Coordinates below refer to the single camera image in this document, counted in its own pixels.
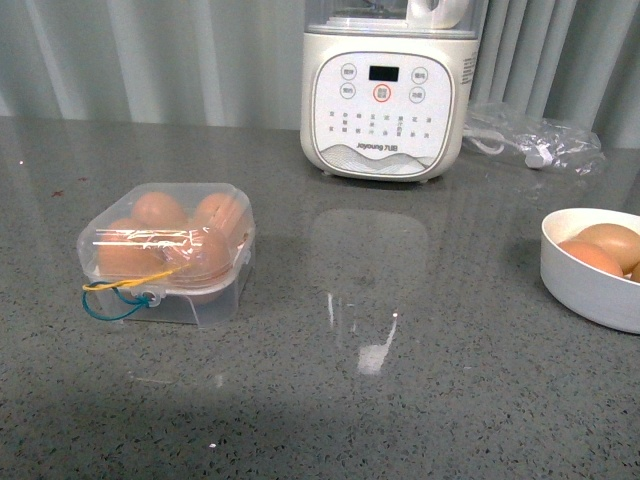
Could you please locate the brown egg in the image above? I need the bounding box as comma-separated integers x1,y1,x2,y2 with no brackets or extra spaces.
97,218,163,279
163,223,233,305
629,263,640,283
575,223,639,275
194,193,246,239
131,191,188,229
558,240,623,277

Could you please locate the clear plastic egg box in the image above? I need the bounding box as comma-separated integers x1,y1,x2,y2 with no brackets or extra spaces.
77,183,256,328

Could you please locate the brown egg in bowl back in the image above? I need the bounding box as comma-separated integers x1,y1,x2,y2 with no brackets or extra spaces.
575,223,639,275

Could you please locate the brown egg in bowl front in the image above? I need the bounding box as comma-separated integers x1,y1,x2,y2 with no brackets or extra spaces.
629,263,640,283

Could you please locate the white Joyoung soy milk maker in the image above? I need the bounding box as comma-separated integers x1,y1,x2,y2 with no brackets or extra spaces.
300,1,487,182

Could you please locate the blue rubber band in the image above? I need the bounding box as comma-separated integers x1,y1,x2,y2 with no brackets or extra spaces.
81,287,151,322

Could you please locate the clear plastic bag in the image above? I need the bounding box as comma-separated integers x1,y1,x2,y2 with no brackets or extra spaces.
463,103,605,176

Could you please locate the yellow rubber band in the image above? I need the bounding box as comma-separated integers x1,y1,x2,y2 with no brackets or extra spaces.
81,264,191,292

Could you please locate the white bowl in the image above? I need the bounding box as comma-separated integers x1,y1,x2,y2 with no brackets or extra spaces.
540,208,639,334

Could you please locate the white power cord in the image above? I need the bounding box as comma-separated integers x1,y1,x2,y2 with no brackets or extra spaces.
462,124,554,170

